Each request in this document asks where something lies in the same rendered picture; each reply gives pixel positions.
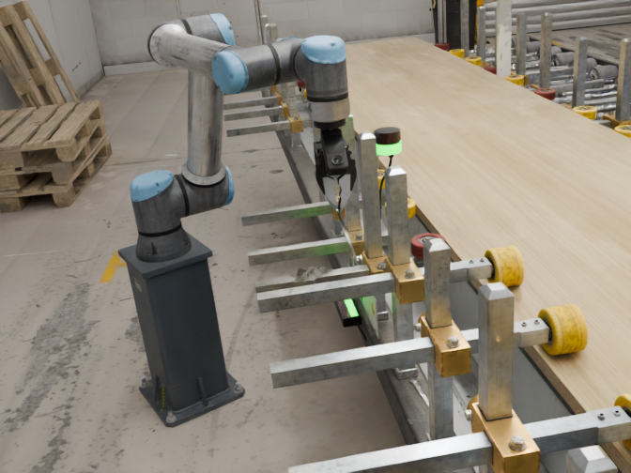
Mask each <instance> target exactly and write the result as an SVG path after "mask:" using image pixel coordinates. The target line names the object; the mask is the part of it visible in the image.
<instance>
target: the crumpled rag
mask: <svg viewBox="0 0 631 473"><path fill-rule="evenodd" d="M327 273H328V270H327V269H326V268H325V267H323V266H322V267H308V268H302V267H297V268H296V270H295V271H294V272H293V273H292V274H291V275H289V276H290V277H291V278H296V279H295V280H294V282H306V281H314V280H315V279H317V278H320V277H322V276H323V275H324V274H327Z"/></svg>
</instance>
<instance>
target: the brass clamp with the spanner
mask: <svg viewBox="0 0 631 473"><path fill-rule="evenodd" d="M385 257H386V255H385V254H384V253H383V256H380V257H375V258H368V257H367V255H366V253H365V250H364V251H363V252H362V262H363V265H367V266H368V268H369V274H370V275H377V274H382V273H386V271H385V270H384V271H383V270H379V269H377V264H378V263H379V262H383V261H384V258H385Z"/></svg>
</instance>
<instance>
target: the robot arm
mask: <svg viewBox="0 0 631 473"><path fill-rule="evenodd" d="M147 49H148V52H149V55H150V56H151V57H152V59H153V60H154V61H155V62H156V63H158V64H159V65H161V66H164V67H167V68H176V67H182V68H184V69H187V70H188V159H187V160H185V161H184V163H183V165H182V169H181V174H177V175H173V174H172V173H171V172H170V171H167V170H165V171H164V170H158V171H152V172H148V173H146V174H142V175H139V176H137V177H136V178H135V179H134V180H133V181H132V182H131V184H130V191H131V202H132V207H133V212H134V217H135V220H136V225H137V230H138V239H137V245H136V254H137V257H138V259H140V260H142V261H145V262H150V263H158V262H165V261H170V260H174V259H177V258H178V257H181V256H183V255H184V254H186V253H187V252H189V251H190V249H191V248H192V244H191V240H190V238H189V237H188V235H187V234H186V232H185V230H184V229H183V227H182V224H181V218H184V217H188V216H191V215H195V214H198V213H202V212H206V211H209V210H212V209H216V208H221V207H223V206H227V205H229V204H230V203H231V202H232V200H233V198H234V192H235V188H234V181H233V179H232V177H231V176H232V175H231V172H230V170H229V169H228V167H227V166H226V165H225V164H223V162H222V161H221V153H222V133H223V96H224V94H239V93H241V92H244V91H249V90H254V89H258V88H262V87H267V86H272V85H277V84H285V83H290V82H295V81H301V82H304V83H305V86H306V95H307V101H308V103H309V104H305V108H306V109H308V113H309V118H310V119H311V120H313V121H314V126H315V127H316V128H318V129H320V141H319V142H313V143H314V153H315V179H316V182H317V184H318V186H319V187H320V189H321V190H322V192H323V194H324V195H325V197H326V199H327V201H328V202H329V204H330V206H331V207H332V208H333V209H334V210H335V208H338V209H339V211H340V212H341V211H342V210H343V208H344V207H345V205H346V203H347V200H348V198H349V196H350V193H351V191H352V189H353V186H354V183H355V180H356V176H357V170H356V166H355V160H352V159H351V157H350V155H351V154H352V152H351V151H350V150H348V144H347V142H346V141H345V139H344V138H343V134H342V131H341V129H338V128H339V127H342V126H344V125H345V124H346V119H347V118H348V117H349V116H350V104H349V95H348V83H347V71H346V49H345V43H344V41H343V40H342V39H341V38H338V37H335V36H333V37H331V36H315V37H310V38H306V39H303V38H297V37H289V38H283V39H281V40H279V41H278V42H274V43H270V44H264V45H258V46H253V47H248V48H241V47H239V46H236V45H235V38H234V34H233V30H232V28H231V25H230V23H229V21H228V20H227V19H226V18H225V17H224V16H223V15H222V14H220V13H216V14H208V15H202V16H195V17H189V18H183V19H175V20H171V21H167V22H164V23H160V24H158V25H157V26H155V27H154V28H153V29H152V30H151V32H150V34H149V35H148V38H147ZM330 175H340V176H338V178H337V180H338V184H339V186H340V190H339V196H340V199H339V203H338V204H337V202H336V194H335V192H334V188H335V180H334V178H333V177H331V176H330ZM335 211H336V210H335Z"/></svg>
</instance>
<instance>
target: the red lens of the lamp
mask: <svg viewBox="0 0 631 473"><path fill-rule="evenodd" d="M374 136H375V137H376V143H377V144H381V145H389V144H395V143H398V142H400V141H401V130H400V129H399V131H398V132H396V133H391V134H378V133H375V130H374Z"/></svg>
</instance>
